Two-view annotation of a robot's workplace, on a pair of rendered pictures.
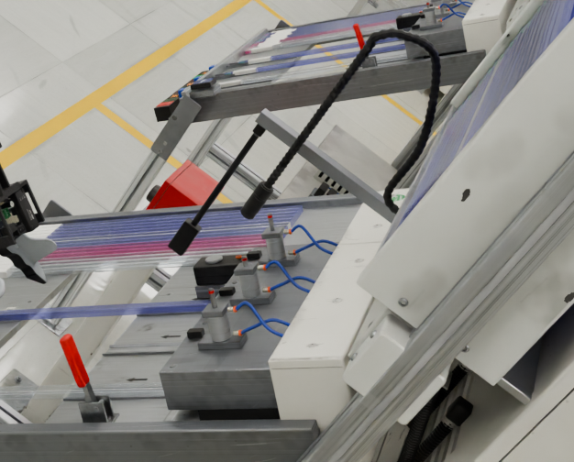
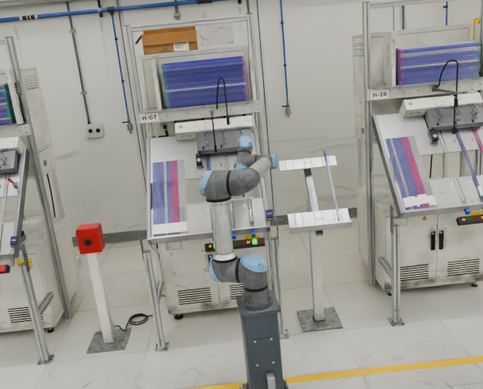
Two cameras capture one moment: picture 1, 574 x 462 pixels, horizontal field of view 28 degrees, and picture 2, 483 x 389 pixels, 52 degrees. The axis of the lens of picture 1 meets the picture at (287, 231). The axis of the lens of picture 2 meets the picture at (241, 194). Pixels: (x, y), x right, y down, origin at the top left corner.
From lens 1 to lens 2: 322 cm
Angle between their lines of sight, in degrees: 83
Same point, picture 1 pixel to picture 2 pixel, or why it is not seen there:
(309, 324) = (240, 123)
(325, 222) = (161, 156)
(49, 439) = not seen: hidden behind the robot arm
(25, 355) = (75, 355)
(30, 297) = (200, 208)
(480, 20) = (18, 142)
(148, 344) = (225, 167)
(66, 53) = not seen: outside the picture
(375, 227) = (197, 126)
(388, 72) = (23, 177)
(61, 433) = not seen: hidden behind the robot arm
